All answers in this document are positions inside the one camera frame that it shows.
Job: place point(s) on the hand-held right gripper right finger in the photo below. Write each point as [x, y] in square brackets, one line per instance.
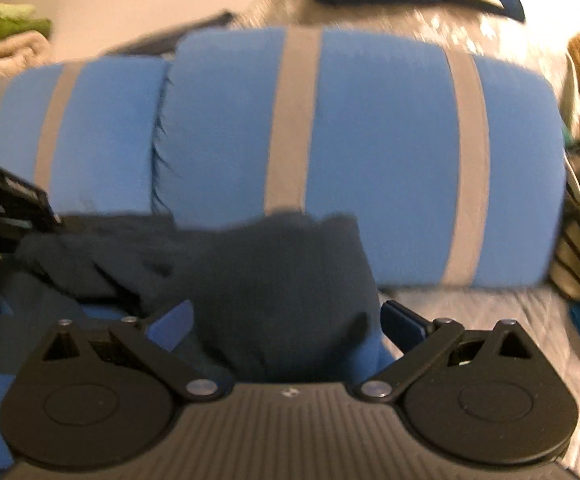
[402, 327]

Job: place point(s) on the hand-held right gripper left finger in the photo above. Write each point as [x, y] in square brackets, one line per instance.
[172, 325]

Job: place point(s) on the blue fleece jacket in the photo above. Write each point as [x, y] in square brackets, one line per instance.
[270, 285]

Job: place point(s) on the pile of dark clothes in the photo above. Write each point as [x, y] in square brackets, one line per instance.
[577, 240]

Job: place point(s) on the white quilted bedspread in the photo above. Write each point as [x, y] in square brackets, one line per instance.
[495, 320]

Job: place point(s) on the blue striped pillow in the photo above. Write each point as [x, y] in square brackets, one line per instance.
[380, 160]
[110, 135]

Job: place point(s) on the beige knitted cloth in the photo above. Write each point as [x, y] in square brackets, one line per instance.
[5, 60]

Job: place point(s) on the green folded cloth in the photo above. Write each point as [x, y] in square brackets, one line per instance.
[0, 22]

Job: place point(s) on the dark cloth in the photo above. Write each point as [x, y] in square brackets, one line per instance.
[180, 35]

